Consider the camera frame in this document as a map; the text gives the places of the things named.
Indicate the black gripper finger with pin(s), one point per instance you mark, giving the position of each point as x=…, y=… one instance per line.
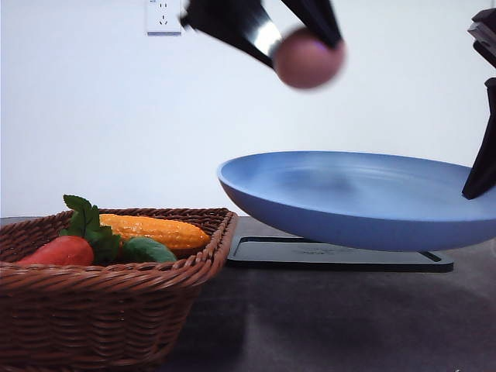
x=246, y=24
x=319, y=18

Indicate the dark plate-side gripper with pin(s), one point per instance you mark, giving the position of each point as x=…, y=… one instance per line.
x=482, y=176

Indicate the brown egg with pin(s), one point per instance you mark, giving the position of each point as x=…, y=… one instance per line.
x=305, y=62

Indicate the blue round plate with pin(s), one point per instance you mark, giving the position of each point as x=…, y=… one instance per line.
x=373, y=201

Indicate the brown wicker basket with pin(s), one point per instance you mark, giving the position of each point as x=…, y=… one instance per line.
x=121, y=316

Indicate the yellow toy corn cob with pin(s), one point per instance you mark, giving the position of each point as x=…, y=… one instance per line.
x=179, y=235

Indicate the black serving tray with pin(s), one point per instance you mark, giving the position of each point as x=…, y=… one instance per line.
x=282, y=253

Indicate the green toy vegetable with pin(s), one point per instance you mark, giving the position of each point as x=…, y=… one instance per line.
x=143, y=249

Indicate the green carrot leaves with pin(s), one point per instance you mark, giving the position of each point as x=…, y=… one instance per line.
x=106, y=245

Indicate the red toy carrot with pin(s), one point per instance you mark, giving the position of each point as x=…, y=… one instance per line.
x=67, y=251

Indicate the white wall socket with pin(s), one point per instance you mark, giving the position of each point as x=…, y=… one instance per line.
x=162, y=18

